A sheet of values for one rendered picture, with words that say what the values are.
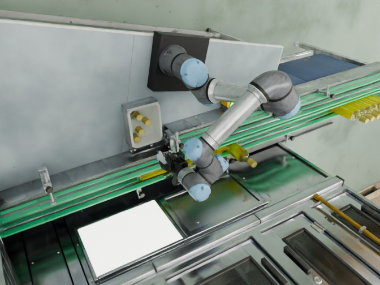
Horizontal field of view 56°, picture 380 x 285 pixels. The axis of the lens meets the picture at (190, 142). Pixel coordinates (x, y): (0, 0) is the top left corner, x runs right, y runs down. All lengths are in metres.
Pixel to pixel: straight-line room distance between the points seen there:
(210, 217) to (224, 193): 0.20
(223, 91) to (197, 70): 0.15
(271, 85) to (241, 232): 0.74
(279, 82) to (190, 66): 0.42
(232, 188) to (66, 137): 0.89
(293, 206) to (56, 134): 1.21
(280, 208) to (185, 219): 0.48
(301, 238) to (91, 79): 1.22
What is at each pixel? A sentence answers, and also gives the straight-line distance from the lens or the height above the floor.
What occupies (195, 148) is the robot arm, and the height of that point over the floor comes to 1.41.
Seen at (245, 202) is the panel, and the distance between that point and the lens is 1.85.
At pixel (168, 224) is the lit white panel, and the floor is 1.19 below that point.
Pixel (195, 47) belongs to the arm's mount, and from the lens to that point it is 1.83.
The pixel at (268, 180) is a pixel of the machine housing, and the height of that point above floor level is 1.15.
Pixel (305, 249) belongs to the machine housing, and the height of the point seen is 1.61.
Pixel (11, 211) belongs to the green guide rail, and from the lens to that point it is 1.78.
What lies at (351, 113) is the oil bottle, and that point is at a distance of 2.50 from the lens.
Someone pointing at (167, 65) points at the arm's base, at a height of 0.89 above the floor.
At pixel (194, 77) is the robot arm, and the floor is 1.05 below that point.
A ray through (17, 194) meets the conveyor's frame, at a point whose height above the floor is 0.83.
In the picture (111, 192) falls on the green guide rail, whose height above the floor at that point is 0.93.
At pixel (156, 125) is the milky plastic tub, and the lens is 1.89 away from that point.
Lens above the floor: 2.34
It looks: 49 degrees down
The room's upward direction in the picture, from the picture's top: 132 degrees clockwise
